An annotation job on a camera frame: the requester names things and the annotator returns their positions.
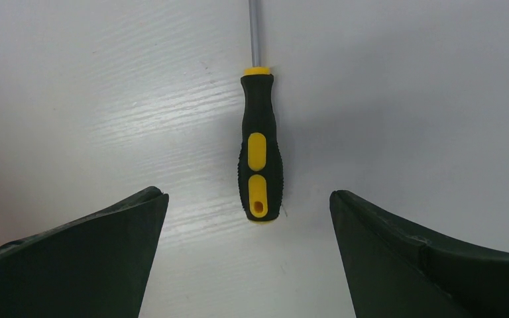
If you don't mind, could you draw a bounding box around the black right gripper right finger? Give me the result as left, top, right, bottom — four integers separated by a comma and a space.
329, 190, 509, 317

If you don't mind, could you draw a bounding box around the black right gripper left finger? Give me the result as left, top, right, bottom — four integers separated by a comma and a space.
0, 186, 169, 317

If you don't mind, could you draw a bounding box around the black yellow screwdriver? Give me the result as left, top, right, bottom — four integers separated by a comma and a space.
237, 1, 284, 223

